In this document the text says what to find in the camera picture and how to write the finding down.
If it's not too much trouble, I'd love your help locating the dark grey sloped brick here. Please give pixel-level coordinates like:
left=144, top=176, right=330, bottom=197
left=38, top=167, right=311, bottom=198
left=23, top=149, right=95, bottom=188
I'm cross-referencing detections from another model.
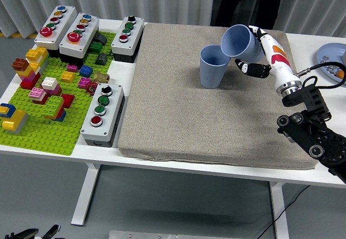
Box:
left=95, top=33, right=108, bottom=46
left=95, top=52, right=108, bottom=66

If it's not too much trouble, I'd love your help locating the brown toy brick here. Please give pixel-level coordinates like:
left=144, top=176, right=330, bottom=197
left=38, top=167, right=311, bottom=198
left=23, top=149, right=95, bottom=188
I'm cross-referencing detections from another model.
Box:
left=12, top=58, right=30, bottom=71

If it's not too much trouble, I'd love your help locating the white table leg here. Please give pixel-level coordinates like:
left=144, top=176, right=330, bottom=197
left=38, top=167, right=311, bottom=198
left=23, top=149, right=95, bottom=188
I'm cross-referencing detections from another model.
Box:
left=269, top=181, right=290, bottom=239
left=70, top=163, right=101, bottom=227

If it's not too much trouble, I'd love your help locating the green toy brick stack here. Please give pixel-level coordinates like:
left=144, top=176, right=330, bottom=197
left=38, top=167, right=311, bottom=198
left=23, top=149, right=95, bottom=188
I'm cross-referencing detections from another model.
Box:
left=41, top=95, right=65, bottom=118

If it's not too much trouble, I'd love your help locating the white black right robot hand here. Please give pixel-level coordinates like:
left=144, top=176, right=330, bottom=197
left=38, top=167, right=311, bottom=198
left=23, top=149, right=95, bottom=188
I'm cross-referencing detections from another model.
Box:
left=234, top=24, right=302, bottom=91

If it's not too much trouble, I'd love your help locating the green toy brick baseplate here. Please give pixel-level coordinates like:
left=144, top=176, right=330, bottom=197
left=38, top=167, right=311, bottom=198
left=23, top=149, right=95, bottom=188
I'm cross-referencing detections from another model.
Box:
left=0, top=30, right=117, bottom=156

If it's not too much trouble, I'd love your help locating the white toy brick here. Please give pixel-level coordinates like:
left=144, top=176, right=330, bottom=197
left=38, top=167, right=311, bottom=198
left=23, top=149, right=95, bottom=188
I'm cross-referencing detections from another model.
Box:
left=42, top=76, right=59, bottom=90

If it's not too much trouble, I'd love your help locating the blue toy brick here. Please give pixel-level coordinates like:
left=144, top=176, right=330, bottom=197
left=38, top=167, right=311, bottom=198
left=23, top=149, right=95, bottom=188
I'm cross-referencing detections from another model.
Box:
left=79, top=65, right=94, bottom=78
left=0, top=103, right=17, bottom=118

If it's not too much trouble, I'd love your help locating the dark green toy brick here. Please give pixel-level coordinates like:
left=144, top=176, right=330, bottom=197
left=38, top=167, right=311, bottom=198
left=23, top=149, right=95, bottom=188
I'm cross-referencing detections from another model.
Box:
left=90, top=41, right=103, bottom=55

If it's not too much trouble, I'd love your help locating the red toy brick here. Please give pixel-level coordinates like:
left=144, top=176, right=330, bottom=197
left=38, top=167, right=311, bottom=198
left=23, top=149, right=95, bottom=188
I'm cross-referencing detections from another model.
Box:
left=61, top=94, right=76, bottom=109
left=20, top=72, right=41, bottom=90

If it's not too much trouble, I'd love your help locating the grey-brown fabric mat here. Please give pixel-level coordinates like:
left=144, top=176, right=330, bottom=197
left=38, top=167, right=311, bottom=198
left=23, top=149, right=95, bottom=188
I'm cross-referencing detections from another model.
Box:
left=118, top=22, right=319, bottom=170

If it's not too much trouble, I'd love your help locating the yellow floor marking tape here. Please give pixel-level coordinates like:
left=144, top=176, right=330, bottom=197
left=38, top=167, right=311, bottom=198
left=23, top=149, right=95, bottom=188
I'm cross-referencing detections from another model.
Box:
left=0, top=32, right=38, bottom=38

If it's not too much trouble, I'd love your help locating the light pink toy brick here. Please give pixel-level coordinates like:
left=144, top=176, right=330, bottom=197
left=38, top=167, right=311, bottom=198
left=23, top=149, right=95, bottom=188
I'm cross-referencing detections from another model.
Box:
left=29, top=87, right=47, bottom=101

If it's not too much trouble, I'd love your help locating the blue ribbed plastic cup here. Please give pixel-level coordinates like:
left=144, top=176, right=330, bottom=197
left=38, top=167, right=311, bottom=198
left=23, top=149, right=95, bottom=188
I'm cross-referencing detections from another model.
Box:
left=199, top=44, right=232, bottom=90
left=220, top=24, right=265, bottom=63

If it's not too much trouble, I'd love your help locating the black floor cable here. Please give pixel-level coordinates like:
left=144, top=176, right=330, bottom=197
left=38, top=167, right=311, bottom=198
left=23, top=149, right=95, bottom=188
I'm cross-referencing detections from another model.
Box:
left=255, top=184, right=311, bottom=239

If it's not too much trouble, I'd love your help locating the light blue plate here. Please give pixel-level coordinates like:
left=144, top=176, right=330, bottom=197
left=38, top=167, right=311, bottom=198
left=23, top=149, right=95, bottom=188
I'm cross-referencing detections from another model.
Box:
left=316, top=43, right=346, bottom=83

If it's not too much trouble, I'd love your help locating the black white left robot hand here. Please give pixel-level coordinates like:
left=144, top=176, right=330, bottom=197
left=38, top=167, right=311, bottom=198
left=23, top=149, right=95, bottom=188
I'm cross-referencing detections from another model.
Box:
left=4, top=224, right=62, bottom=239

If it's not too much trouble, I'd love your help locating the grey toy brick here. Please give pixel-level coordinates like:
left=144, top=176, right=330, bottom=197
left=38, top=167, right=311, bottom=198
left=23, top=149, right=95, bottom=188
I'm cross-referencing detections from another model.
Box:
left=5, top=113, right=30, bottom=136

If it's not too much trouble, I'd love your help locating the large yellow toy brick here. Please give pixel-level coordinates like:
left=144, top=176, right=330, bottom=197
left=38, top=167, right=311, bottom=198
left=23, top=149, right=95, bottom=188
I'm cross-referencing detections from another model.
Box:
left=2, top=109, right=28, bottom=131

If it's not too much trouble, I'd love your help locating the grey five-button control box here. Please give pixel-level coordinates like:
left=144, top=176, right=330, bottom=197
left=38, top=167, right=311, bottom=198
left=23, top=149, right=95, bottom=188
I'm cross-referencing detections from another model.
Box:
left=34, top=5, right=78, bottom=58
left=58, top=12, right=100, bottom=67

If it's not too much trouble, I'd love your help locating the grey four-button control box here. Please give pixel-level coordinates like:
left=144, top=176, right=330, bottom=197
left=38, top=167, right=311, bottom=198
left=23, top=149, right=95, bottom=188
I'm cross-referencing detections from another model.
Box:
left=80, top=82, right=127, bottom=148
left=110, top=16, right=145, bottom=63

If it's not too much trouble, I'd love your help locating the person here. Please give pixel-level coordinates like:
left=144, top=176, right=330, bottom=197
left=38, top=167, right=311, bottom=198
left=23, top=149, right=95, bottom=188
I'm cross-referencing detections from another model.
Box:
left=210, top=0, right=290, bottom=30

